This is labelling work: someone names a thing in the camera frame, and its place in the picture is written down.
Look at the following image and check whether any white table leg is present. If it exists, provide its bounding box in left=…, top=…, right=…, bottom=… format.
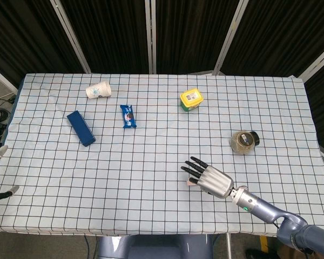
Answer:
left=225, top=233, right=232, bottom=259

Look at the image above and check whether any blue cookie packet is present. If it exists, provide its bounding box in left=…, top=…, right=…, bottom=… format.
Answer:
left=120, top=104, right=138, bottom=129

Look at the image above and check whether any black folding partition screen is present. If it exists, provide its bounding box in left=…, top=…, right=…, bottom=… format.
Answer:
left=0, top=0, right=324, bottom=152

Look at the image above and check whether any dark blue rectangular box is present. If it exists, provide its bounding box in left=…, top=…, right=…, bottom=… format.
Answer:
left=66, top=110, right=97, bottom=147

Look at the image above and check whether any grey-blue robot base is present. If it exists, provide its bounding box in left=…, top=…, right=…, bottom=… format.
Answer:
left=97, top=234, right=214, bottom=259

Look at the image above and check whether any glass jar black lid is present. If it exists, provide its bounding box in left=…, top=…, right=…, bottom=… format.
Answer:
left=231, top=130, right=260, bottom=155

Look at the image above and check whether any checkered light blue tablecloth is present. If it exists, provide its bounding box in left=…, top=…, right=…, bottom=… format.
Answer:
left=0, top=72, right=324, bottom=238

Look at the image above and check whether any yellow lid green container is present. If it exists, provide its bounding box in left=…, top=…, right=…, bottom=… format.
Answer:
left=179, top=87, right=205, bottom=113

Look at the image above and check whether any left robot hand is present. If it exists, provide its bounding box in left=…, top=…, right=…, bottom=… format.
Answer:
left=0, top=145, right=20, bottom=203

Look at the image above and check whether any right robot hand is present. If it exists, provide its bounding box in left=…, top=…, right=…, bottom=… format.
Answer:
left=180, top=156, right=234, bottom=199

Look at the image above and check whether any white paper cup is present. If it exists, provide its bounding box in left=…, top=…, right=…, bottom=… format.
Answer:
left=85, top=80, right=112, bottom=100

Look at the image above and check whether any yellow floor object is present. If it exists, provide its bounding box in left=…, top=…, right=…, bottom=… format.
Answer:
left=259, top=236, right=269, bottom=254

